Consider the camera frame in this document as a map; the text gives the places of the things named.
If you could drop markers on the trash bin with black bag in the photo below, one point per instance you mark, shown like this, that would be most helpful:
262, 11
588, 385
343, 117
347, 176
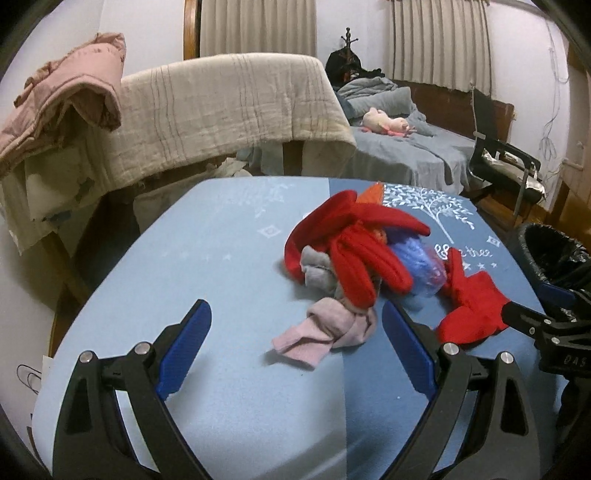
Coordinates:
549, 258

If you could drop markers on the wooden window frame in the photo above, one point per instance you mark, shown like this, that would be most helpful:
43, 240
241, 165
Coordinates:
191, 27

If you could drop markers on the pink plush toy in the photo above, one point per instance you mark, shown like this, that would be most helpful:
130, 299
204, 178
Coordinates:
385, 122

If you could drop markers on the black chair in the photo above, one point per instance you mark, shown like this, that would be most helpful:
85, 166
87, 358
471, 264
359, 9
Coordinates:
485, 120

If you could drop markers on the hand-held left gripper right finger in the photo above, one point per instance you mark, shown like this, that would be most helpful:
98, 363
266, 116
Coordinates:
411, 355

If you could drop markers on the white paper bag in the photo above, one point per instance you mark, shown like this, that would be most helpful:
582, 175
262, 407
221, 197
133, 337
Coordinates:
34, 376

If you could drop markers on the white printed cloth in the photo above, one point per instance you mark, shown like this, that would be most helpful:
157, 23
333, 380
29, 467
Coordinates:
46, 194

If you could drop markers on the orange foam net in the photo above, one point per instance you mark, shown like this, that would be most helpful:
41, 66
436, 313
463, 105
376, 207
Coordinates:
369, 196

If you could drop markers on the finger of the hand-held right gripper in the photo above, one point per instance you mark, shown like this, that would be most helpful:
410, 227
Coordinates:
556, 294
521, 316

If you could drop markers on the blue tree print table cover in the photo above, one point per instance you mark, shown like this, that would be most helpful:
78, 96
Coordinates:
207, 277

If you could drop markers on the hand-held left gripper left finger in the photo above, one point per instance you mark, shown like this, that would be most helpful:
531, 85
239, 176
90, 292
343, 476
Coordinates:
184, 350

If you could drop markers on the narrow beige curtain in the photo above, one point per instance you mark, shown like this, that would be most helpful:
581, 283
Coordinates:
438, 46

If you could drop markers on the silver cushion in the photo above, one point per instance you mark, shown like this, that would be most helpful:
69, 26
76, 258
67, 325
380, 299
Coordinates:
512, 173

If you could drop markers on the beige quilt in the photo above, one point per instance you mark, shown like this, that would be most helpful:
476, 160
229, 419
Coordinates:
207, 115

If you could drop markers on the grey sock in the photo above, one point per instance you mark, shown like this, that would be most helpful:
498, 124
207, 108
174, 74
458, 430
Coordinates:
318, 270

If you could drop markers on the red sock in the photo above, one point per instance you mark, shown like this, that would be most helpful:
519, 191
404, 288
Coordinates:
378, 258
471, 304
332, 212
353, 281

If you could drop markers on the grey duvet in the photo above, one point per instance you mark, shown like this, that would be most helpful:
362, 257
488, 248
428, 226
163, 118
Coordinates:
383, 94

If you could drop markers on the pink jacket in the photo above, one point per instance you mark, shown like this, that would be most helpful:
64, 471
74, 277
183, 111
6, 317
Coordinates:
60, 101

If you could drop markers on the wooden coat rack with clothes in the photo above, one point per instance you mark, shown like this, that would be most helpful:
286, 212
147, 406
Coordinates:
348, 60

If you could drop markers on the pink sock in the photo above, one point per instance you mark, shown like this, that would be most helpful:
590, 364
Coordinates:
318, 325

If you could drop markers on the blue plastic wrapper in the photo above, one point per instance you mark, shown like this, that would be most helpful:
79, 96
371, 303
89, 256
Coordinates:
418, 263

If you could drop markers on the wide beige curtain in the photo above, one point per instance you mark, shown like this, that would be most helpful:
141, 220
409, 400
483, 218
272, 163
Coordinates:
258, 27

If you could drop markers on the bed with grey sheet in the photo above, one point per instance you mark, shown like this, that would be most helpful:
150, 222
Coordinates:
415, 157

